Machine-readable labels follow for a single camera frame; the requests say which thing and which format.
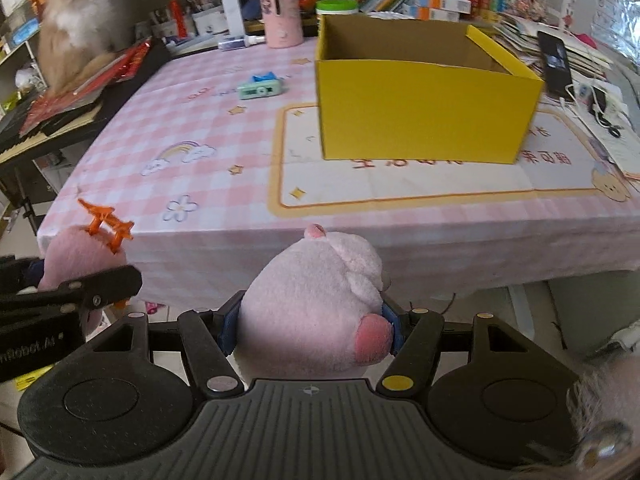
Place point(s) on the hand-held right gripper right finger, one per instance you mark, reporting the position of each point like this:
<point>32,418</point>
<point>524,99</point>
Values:
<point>396,332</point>

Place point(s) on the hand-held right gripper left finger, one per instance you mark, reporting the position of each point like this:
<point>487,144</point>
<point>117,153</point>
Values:
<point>230,327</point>

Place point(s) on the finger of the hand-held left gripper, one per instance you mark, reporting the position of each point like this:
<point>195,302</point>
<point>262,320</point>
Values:
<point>20,275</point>
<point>100,285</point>

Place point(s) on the pink chick plush toy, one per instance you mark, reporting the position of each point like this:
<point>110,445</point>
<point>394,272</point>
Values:
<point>75,255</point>

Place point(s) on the pink pig plush toy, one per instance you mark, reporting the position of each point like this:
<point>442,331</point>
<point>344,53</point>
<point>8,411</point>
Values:
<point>310,300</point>

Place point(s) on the yellow cardboard box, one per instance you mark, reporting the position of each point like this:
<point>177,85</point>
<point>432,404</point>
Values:
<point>415,110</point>

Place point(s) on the yellow plastic bag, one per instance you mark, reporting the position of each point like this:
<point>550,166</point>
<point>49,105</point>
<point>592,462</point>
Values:
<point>30,384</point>

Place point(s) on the black keyboard stand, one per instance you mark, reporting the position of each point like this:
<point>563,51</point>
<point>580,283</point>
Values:
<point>25,200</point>

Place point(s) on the white mat yellow border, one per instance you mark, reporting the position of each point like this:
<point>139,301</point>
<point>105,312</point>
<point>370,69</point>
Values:
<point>400,180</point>

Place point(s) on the pink checkered tablecloth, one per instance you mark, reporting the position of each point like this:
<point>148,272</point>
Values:
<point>150,120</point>

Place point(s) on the white side shelf unit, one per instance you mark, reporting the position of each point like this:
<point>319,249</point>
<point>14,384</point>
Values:
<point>10,67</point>

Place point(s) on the pale fuzzy object metal bead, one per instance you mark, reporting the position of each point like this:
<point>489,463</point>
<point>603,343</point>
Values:
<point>605,400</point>

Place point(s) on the red plastic packets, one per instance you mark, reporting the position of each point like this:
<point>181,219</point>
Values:
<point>125,62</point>

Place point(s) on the black electronic keyboard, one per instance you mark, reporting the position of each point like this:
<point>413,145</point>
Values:
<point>157,57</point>

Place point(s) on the small mint green gadget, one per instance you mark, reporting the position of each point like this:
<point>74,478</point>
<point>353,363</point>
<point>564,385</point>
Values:
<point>260,90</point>

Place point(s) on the fluffy orange white cat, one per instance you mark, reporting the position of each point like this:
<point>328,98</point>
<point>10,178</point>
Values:
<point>75,25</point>

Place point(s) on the small spray bottle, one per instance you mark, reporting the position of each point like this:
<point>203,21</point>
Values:
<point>232,42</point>

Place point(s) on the red tassel ornament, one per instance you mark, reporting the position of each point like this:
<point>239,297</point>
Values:
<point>177,15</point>

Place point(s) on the white round pen holder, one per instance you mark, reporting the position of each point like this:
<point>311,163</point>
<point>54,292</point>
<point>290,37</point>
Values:
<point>210,22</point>

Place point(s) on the pink cartoon humidifier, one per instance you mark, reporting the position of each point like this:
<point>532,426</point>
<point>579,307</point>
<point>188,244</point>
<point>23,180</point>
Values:
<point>282,25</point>

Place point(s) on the black smartphone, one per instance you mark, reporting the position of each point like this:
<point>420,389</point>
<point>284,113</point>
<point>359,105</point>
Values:
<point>555,65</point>

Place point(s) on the white orange medicine box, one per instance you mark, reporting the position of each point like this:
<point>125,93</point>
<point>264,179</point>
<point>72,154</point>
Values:
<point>445,2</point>
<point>430,13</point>

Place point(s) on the white canister green lid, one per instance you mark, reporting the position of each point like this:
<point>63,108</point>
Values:
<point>337,7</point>

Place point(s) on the stack of papers and booklets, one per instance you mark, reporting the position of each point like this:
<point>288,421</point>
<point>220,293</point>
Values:
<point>585,55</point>

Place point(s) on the alphabet wall chart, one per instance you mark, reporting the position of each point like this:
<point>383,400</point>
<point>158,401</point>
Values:
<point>615,0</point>

